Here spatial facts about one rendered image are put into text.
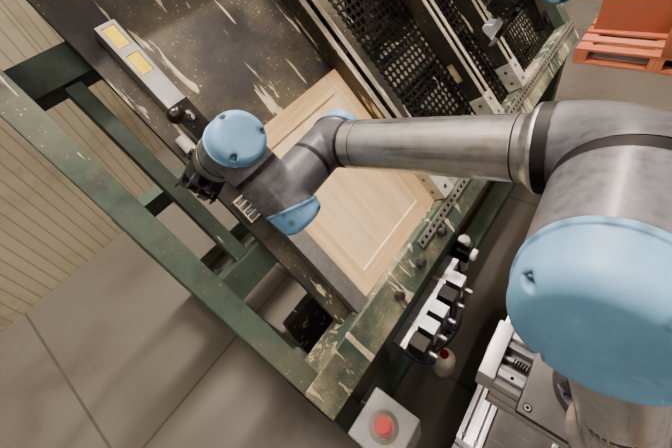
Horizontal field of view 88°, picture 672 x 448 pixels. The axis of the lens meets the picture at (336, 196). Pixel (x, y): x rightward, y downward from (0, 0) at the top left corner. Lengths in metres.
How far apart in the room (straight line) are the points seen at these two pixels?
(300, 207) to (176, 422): 1.84
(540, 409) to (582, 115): 0.62
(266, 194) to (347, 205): 0.59
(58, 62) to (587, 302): 1.03
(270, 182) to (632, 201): 0.38
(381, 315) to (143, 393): 1.62
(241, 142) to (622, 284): 0.39
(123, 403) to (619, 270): 2.37
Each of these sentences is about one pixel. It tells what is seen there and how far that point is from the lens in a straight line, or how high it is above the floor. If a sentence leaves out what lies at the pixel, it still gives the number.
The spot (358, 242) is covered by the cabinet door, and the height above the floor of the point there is 0.99.
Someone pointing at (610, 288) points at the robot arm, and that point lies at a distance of 0.25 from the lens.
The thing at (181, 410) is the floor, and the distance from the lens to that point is 2.23.
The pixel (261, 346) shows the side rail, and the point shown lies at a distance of 0.93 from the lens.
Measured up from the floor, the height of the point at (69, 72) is 1.59.
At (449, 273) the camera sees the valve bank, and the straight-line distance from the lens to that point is 1.26.
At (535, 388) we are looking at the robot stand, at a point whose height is 1.04.
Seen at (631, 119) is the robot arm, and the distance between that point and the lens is 0.35.
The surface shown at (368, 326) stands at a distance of 1.06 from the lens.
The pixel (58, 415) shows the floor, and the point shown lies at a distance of 2.69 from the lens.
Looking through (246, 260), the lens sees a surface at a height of 1.12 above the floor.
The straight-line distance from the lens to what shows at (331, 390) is 1.04.
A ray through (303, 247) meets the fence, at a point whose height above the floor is 1.11.
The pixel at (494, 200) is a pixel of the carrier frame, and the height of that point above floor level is 0.18.
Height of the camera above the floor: 1.85
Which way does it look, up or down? 46 degrees down
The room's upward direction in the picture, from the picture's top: 17 degrees counter-clockwise
